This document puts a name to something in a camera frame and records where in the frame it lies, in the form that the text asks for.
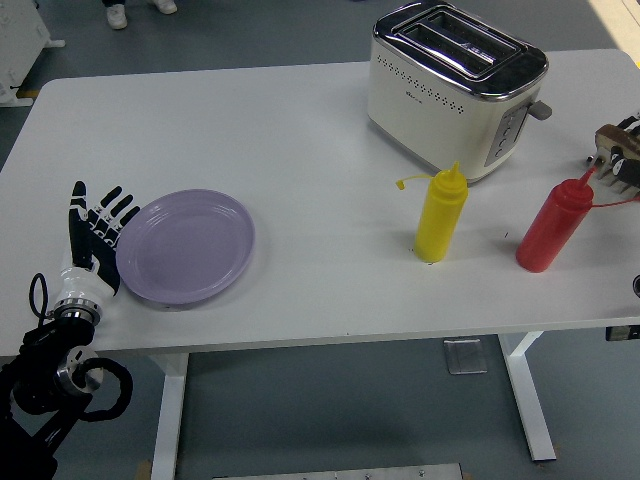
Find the white table leg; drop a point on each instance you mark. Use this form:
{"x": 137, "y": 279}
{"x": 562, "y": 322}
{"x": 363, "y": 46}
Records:
{"x": 169, "y": 410}
{"x": 526, "y": 400}

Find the black table control box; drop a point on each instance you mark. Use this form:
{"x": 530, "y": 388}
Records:
{"x": 624, "y": 333}

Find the cream and chrome toaster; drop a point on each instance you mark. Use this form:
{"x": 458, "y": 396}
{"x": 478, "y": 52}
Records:
{"x": 427, "y": 115}

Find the yellow squeeze bottle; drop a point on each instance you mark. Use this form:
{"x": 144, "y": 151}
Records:
{"x": 439, "y": 220}

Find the white machine housing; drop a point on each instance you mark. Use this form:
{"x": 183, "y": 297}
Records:
{"x": 20, "y": 45}

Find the silver metal toast rack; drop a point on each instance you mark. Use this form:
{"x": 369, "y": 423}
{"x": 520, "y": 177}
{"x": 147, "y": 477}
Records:
{"x": 602, "y": 172}

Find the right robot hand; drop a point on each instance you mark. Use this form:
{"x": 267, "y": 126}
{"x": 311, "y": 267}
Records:
{"x": 627, "y": 167}

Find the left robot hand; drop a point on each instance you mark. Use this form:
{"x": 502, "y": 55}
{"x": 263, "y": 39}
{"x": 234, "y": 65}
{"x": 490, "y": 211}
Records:
{"x": 102, "y": 260}

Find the long silver metal plate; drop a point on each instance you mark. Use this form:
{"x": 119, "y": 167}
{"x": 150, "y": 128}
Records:
{"x": 336, "y": 473}

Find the purple round plate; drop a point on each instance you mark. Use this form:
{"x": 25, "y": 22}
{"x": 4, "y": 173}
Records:
{"x": 190, "y": 245}

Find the person's foot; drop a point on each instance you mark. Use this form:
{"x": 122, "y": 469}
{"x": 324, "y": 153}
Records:
{"x": 116, "y": 16}
{"x": 164, "y": 5}

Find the slice of bread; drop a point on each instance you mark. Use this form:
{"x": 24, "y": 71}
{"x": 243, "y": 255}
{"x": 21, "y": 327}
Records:
{"x": 606, "y": 137}

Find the brown floor tape piece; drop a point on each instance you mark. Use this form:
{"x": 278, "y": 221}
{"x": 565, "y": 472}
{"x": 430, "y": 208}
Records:
{"x": 144, "y": 471}

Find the red squeeze bottle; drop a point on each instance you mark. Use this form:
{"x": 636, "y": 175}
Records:
{"x": 551, "y": 230}

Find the small silver floor plate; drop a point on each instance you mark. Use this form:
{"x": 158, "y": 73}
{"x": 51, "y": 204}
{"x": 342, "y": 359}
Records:
{"x": 464, "y": 357}

